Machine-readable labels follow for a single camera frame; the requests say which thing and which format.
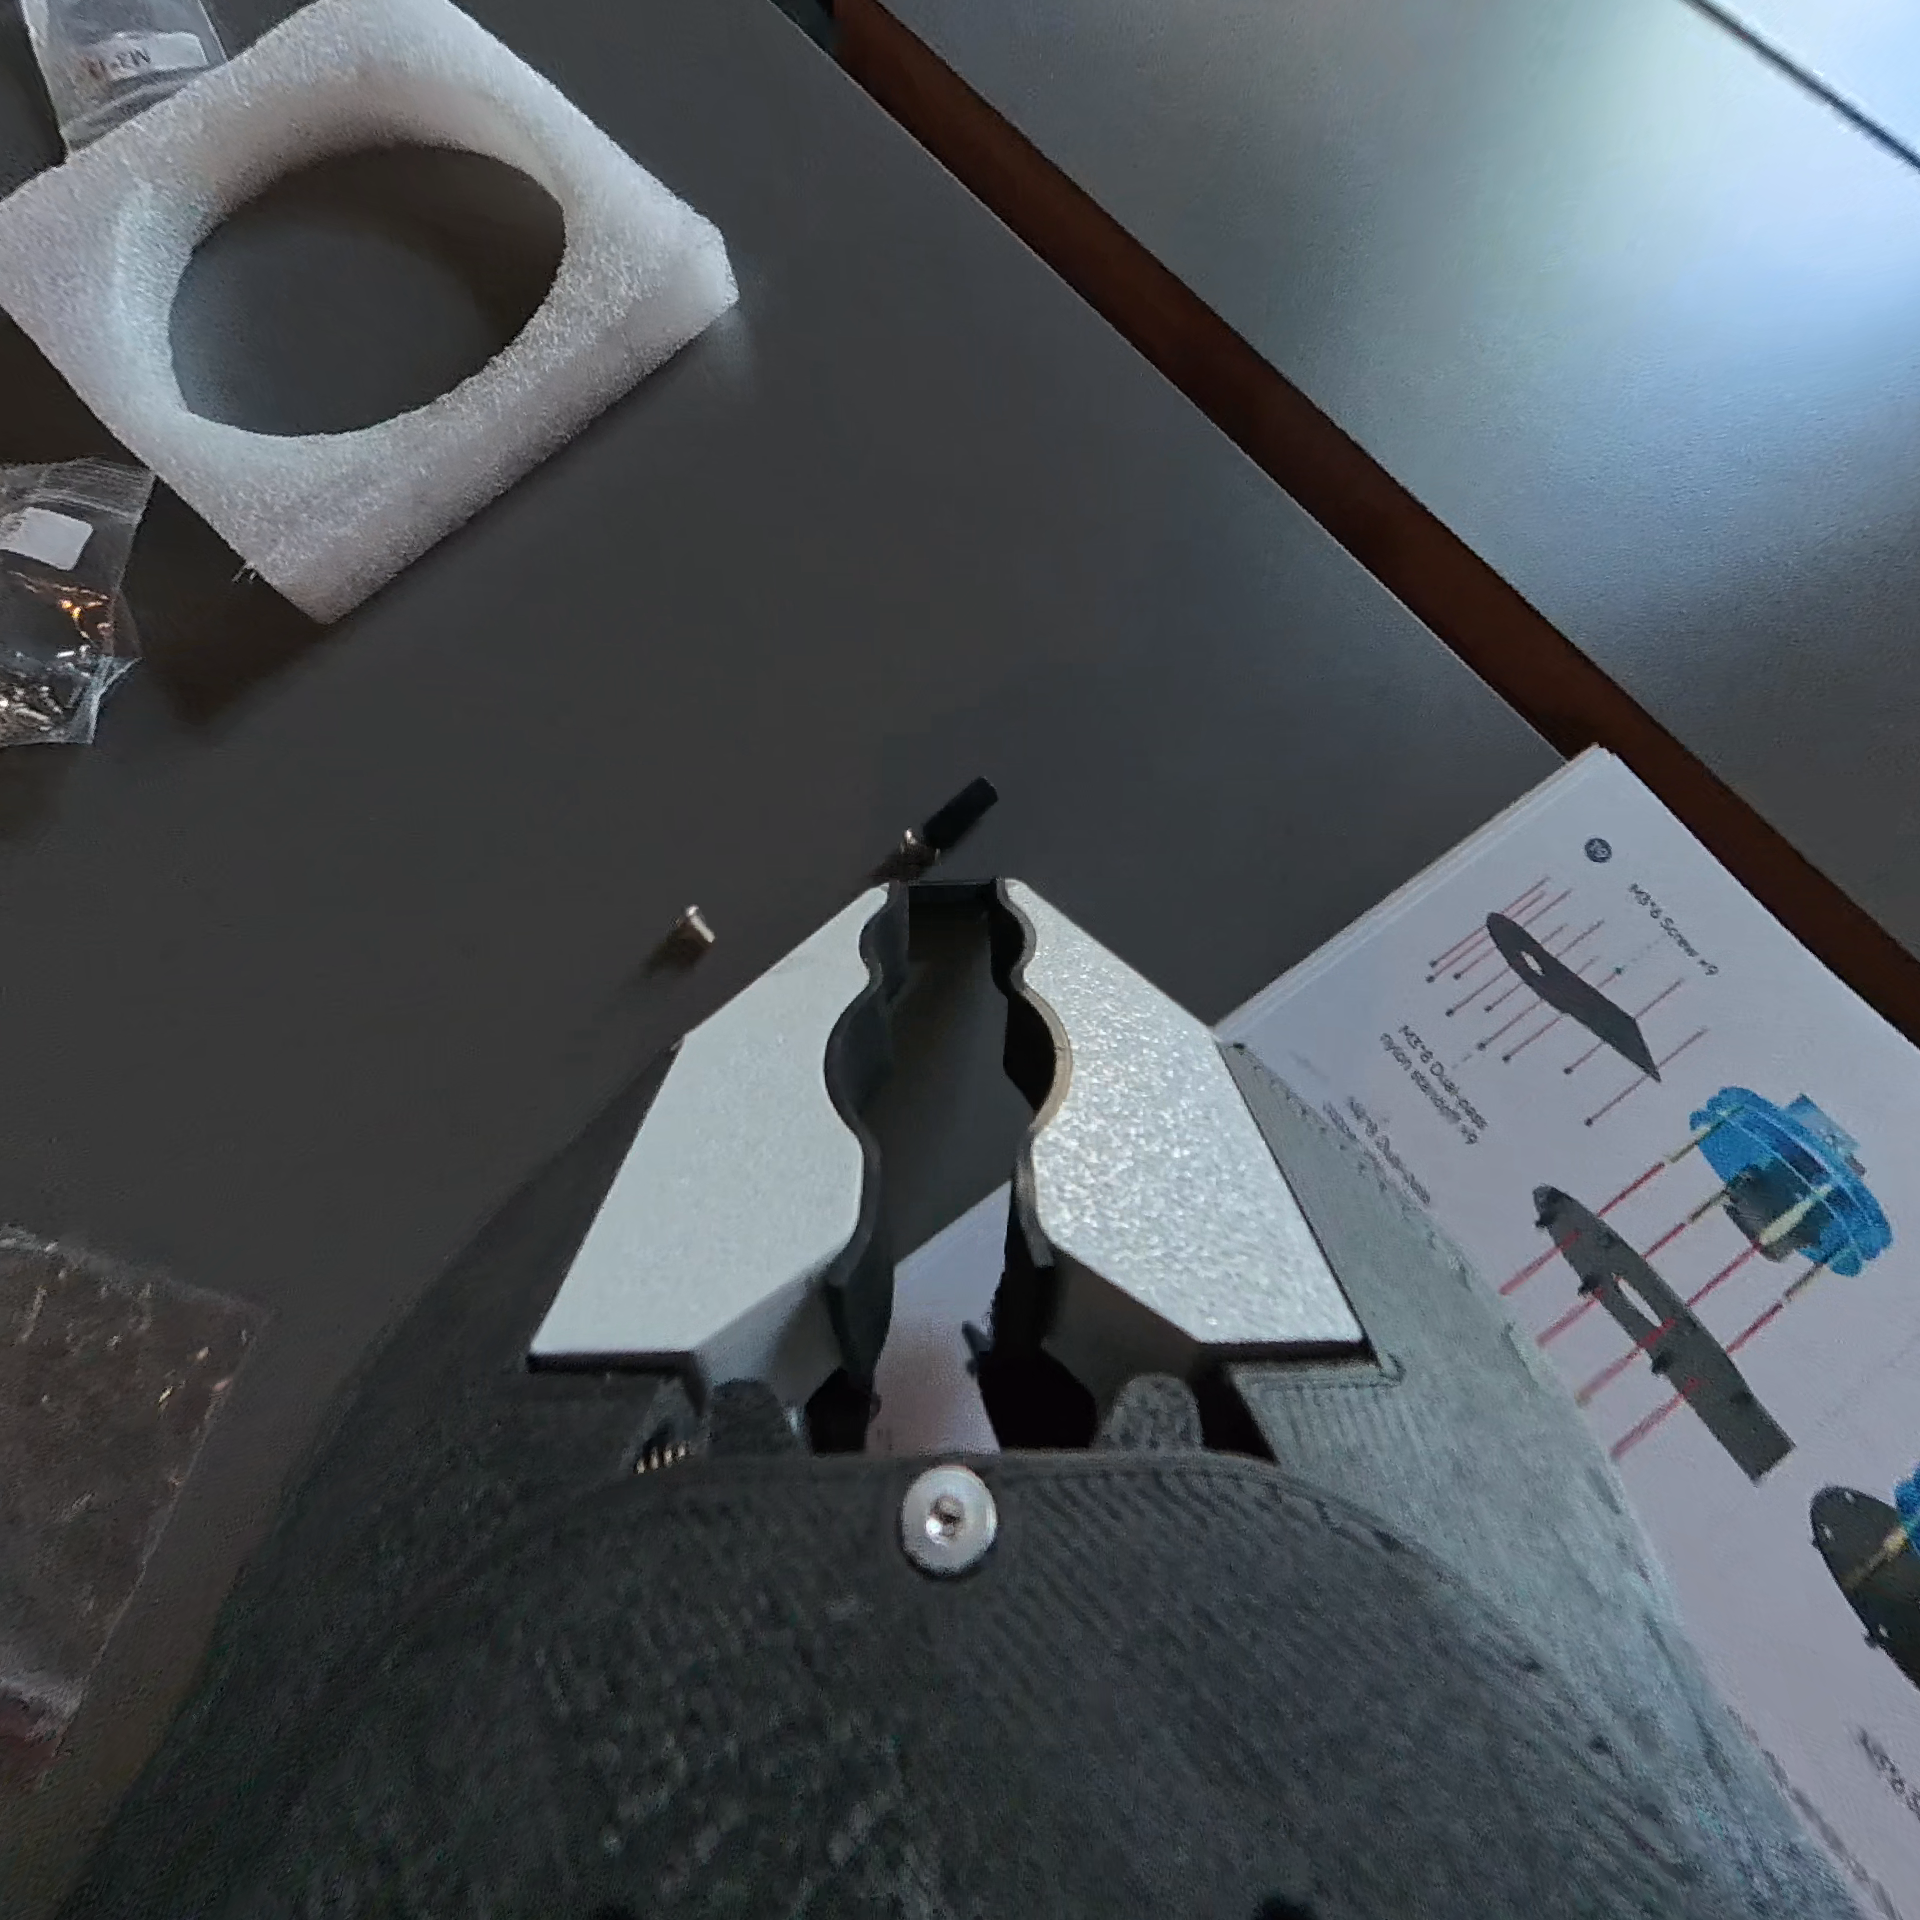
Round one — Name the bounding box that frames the dark grey desk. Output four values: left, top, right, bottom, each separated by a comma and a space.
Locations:
0, 0, 1920, 1920

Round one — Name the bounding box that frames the printed instruction sheet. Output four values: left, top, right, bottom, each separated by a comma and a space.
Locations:
1214, 746, 1920, 1920

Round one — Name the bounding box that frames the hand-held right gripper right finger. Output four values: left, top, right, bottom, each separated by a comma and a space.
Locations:
974, 875, 1370, 1453

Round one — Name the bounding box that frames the pile of clear parts bags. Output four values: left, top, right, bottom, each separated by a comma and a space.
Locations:
0, 0, 275, 1788

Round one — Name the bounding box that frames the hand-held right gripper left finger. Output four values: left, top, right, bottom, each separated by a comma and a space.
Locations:
524, 881, 920, 1453

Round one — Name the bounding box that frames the light grey desk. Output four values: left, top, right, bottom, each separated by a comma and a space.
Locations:
1686, 0, 1920, 169

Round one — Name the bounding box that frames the white foam block with hole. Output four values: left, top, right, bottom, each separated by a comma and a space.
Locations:
0, 0, 740, 624

